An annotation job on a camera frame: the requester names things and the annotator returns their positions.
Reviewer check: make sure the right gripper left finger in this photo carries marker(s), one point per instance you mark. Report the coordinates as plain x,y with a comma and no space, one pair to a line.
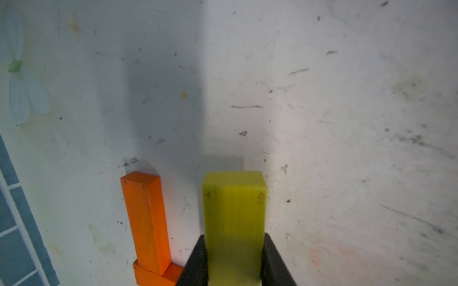
195,272

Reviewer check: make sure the orange block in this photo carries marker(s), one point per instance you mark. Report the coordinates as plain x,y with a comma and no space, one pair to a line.
145,277
146,212

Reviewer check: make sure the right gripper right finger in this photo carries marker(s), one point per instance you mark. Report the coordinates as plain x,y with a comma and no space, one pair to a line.
274,271

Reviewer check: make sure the yellow block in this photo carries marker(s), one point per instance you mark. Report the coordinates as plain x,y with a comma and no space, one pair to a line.
234,204

